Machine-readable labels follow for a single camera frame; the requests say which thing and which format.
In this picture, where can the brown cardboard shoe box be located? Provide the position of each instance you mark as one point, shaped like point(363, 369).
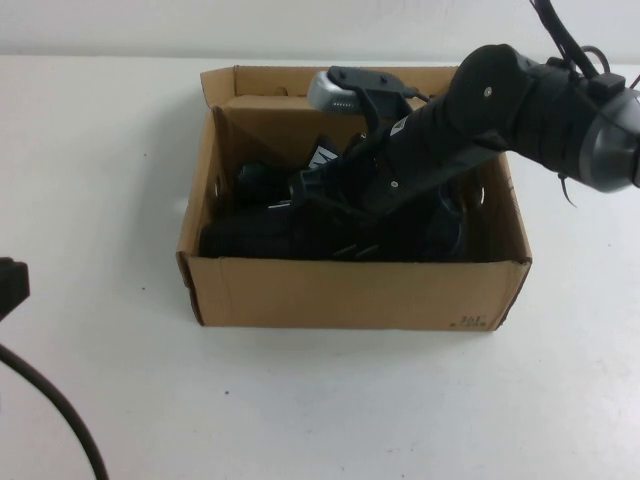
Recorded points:
point(350, 300)

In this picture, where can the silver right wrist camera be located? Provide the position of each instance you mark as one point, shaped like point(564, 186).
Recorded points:
point(330, 92)

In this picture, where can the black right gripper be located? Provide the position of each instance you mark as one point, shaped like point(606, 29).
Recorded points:
point(425, 160)

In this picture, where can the black knit sneaker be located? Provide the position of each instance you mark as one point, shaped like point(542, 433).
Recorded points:
point(252, 177)
point(240, 240)

